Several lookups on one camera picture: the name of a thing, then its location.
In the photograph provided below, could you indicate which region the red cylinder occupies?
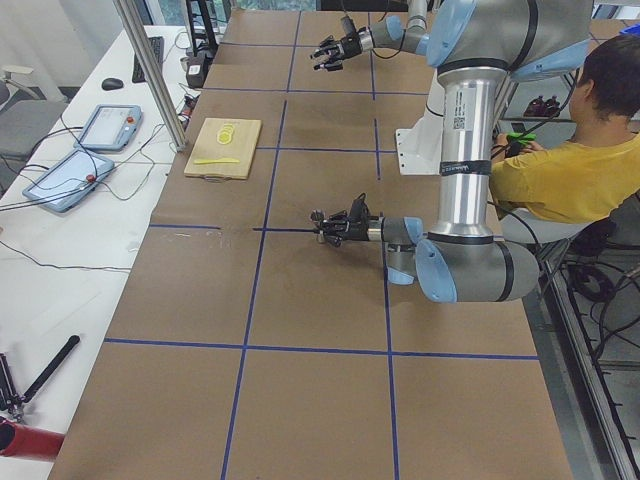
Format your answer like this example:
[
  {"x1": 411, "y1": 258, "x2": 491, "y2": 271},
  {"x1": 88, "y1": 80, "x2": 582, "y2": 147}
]
[{"x1": 1, "y1": 417, "x2": 65, "y2": 462}]

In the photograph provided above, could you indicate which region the person in yellow shirt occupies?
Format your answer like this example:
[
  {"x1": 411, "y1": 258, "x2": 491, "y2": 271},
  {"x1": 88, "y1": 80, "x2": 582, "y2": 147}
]
[{"x1": 490, "y1": 34, "x2": 639, "y2": 224}]

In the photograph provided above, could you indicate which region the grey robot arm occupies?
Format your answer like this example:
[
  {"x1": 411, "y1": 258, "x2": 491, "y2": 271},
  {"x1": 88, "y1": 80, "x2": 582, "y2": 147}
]
[
  {"x1": 309, "y1": 1, "x2": 442, "y2": 71},
  {"x1": 311, "y1": 1, "x2": 593, "y2": 303}
]

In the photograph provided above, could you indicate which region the steel double jigger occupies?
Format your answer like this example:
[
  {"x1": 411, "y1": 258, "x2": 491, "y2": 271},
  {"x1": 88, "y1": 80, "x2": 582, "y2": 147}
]
[{"x1": 310, "y1": 210, "x2": 331, "y2": 244}]

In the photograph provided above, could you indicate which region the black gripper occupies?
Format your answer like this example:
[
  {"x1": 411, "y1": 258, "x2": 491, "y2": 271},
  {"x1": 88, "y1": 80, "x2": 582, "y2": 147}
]
[
  {"x1": 313, "y1": 33, "x2": 362, "y2": 71},
  {"x1": 319, "y1": 212, "x2": 369, "y2": 247}
]

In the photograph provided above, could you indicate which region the black computer mouse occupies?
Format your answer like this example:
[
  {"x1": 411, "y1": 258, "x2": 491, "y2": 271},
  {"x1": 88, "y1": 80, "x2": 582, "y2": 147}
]
[{"x1": 101, "y1": 77, "x2": 124, "y2": 91}]

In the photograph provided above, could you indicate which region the white chair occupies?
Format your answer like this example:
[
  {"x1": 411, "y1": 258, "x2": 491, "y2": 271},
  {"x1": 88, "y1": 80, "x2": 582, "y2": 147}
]
[{"x1": 495, "y1": 204, "x2": 618, "y2": 275}]

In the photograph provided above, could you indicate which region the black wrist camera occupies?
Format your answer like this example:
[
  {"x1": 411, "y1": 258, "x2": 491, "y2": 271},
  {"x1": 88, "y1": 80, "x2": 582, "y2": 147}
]
[{"x1": 341, "y1": 15, "x2": 356, "y2": 36}]

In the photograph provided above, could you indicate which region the yellow plastic knife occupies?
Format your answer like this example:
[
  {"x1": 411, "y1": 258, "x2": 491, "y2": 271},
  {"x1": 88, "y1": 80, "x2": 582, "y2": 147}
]
[{"x1": 193, "y1": 157, "x2": 241, "y2": 165}]

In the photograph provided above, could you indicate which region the bamboo cutting board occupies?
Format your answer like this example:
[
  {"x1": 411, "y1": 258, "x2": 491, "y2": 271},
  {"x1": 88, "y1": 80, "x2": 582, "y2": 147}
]
[{"x1": 184, "y1": 118, "x2": 262, "y2": 180}]

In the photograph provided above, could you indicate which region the black keyboard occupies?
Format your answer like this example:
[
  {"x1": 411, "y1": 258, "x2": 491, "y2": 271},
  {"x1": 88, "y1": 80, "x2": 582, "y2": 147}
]
[{"x1": 131, "y1": 35, "x2": 166, "y2": 84}]

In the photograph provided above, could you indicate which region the teach pendant with red button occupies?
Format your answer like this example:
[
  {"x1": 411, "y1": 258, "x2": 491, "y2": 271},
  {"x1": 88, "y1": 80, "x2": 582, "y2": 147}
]
[{"x1": 23, "y1": 148, "x2": 115, "y2": 213}]

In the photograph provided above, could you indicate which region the aluminium frame post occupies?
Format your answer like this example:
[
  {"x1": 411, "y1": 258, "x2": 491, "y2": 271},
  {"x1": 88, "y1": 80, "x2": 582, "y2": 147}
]
[{"x1": 113, "y1": 0, "x2": 187, "y2": 152}]

